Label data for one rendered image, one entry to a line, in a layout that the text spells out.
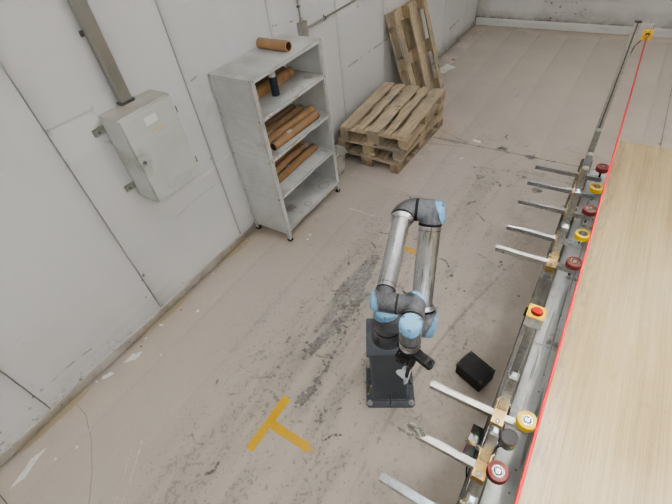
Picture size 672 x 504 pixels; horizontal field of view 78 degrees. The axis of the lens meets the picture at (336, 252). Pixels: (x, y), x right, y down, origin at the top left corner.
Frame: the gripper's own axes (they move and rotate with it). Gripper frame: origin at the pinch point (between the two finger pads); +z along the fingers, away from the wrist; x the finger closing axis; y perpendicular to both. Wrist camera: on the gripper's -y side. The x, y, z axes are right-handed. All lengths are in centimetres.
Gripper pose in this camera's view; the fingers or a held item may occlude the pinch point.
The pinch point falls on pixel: (413, 371)
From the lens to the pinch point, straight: 197.4
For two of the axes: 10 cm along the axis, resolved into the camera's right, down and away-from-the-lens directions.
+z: 1.1, 7.1, 7.0
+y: -8.3, -3.2, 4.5
